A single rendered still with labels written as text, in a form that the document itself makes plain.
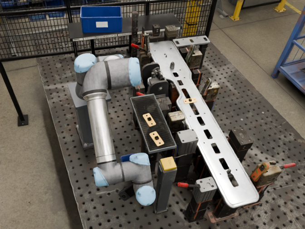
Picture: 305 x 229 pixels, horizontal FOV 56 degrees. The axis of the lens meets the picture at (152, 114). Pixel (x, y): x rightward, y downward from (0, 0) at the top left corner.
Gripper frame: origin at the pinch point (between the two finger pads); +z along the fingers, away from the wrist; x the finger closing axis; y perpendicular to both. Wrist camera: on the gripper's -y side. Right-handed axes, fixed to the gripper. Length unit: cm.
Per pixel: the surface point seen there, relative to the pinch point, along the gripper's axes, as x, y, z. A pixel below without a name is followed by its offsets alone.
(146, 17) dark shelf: 66, 88, 99
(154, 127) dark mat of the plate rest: 11.0, 24.5, 0.0
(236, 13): 5, 257, 282
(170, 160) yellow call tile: -2.5, 18.7, -13.9
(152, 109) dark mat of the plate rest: 17.4, 30.7, 8.7
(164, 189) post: -14.3, 7.2, -3.1
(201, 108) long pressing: -5, 56, 29
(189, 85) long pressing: 8, 63, 44
